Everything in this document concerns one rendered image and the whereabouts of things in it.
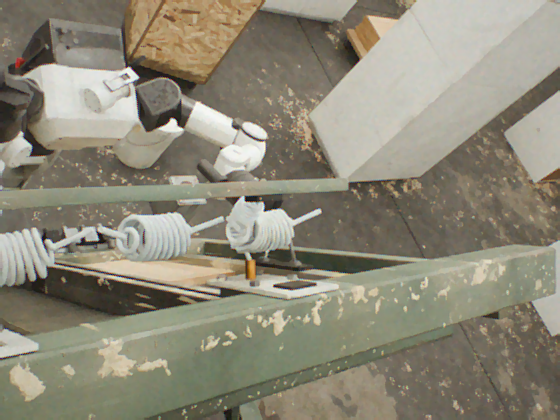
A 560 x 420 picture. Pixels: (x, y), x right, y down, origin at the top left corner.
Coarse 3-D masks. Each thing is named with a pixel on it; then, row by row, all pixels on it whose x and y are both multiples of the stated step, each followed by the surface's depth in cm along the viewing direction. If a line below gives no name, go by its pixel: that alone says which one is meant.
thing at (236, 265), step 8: (184, 256) 188; (192, 256) 187; (200, 256) 186; (208, 256) 186; (192, 264) 184; (200, 264) 181; (208, 264) 178; (216, 264) 175; (224, 264) 173; (232, 264) 170; (240, 264) 167; (240, 272) 167; (264, 272) 160; (272, 272) 158; (280, 272) 156; (288, 272) 153; (296, 272) 151; (304, 272) 150; (312, 272) 149; (320, 272) 149; (328, 272) 148; (336, 272) 148; (312, 280) 148
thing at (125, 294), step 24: (240, 216) 96; (24, 264) 163; (72, 264) 152; (48, 288) 152; (72, 288) 142; (96, 288) 134; (120, 288) 126; (144, 288) 119; (168, 288) 115; (192, 288) 114; (240, 288) 94; (264, 288) 91; (312, 288) 90; (336, 288) 92; (120, 312) 126; (144, 312) 119
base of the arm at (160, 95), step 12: (144, 84) 179; (156, 84) 180; (168, 84) 181; (144, 96) 178; (156, 96) 179; (168, 96) 180; (180, 96) 182; (144, 108) 179; (156, 108) 178; (168, 108) 179; (144, 120) 183; (156, 120) 183
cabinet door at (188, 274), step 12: (96, 264) 192; (108, 264) 192; (120, 264) 192; (132, 264) 192; (144, 264) 191; (156, 264) 188; (168, 264) 187; (180, 264) 186; (156, 276) 166; (168, 276) 166; (180, 276) 163; (192, 276) 162; (204, 276) 162; (216, 276) 165; (228, 276) 167
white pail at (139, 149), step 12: (132, 132) 323; (144, 132) 319; (156, 132) 316; (168, 132) 317; (180, 132) 324; (120, 144) 334; (132, 144) 327; (144, 144) 325; (156, 144) 326; (168, 144) 333; (120, 156) 337; (132, 156) 334; (144, 156) 333; (156, 156) 338; (144, 168) 344
